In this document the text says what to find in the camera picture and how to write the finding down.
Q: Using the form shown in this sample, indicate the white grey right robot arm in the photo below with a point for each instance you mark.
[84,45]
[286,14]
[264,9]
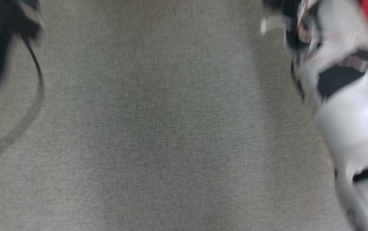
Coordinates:
[354,118]

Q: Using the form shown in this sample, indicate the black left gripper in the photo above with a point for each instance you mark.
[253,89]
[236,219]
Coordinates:
[10,16]

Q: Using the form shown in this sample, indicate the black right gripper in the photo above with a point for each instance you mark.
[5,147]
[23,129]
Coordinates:
[283,5]

